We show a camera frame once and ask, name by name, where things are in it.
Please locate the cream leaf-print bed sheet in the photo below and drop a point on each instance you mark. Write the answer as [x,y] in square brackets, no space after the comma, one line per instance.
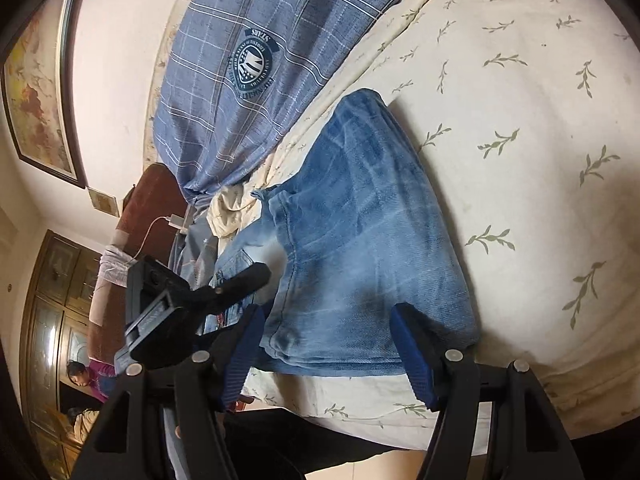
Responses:
[530,185]

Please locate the dark framed wall picture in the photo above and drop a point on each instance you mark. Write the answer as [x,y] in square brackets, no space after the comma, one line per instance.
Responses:
[40,100]

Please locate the white charger plug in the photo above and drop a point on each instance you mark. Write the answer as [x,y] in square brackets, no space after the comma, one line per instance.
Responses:
[178,223]

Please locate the blue plaid blanket with emblem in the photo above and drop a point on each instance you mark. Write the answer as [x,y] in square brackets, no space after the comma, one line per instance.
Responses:
[250,110]

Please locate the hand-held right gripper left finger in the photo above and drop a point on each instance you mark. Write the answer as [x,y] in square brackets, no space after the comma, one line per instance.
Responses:
[241,355]

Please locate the brown headboard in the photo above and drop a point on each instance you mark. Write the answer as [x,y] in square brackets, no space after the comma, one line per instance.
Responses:
[150,195]

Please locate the faded blue jeans pants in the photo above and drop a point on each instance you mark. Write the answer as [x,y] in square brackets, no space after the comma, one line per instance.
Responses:
[360,240]

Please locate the grey patterned quilt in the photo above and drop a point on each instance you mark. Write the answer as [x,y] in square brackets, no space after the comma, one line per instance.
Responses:
[192,250]

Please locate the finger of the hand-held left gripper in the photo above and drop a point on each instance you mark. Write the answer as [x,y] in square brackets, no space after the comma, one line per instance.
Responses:
[240,280]

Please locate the wooden cabinet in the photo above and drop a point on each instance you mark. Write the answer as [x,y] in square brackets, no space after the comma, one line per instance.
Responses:
[55,310]

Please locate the crumpled cream cloth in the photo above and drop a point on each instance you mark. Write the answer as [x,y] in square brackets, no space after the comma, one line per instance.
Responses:
[232,210]

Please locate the pink cloth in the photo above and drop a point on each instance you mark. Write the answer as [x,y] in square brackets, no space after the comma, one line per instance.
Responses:
[116,266]

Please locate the person's leg in dark trousers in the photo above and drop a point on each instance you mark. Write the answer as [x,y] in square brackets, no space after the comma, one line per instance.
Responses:
[300,440]

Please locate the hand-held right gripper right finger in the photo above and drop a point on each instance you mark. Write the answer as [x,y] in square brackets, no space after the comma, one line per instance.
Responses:
[415,355]

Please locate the small wall plaque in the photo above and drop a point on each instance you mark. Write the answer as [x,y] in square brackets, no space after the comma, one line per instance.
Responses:
[104,202]

